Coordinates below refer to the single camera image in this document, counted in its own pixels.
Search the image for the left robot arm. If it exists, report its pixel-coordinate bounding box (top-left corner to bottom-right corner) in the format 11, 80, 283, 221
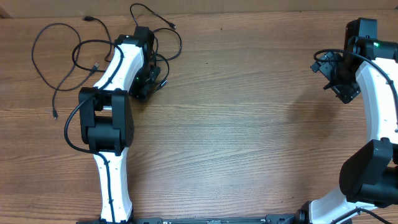
78, 26, 160, 223

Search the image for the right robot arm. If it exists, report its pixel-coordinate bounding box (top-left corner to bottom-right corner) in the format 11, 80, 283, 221
265, 17, 397, 223

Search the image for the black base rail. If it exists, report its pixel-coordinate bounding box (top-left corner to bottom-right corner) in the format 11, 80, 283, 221
76, 213, 312, 224

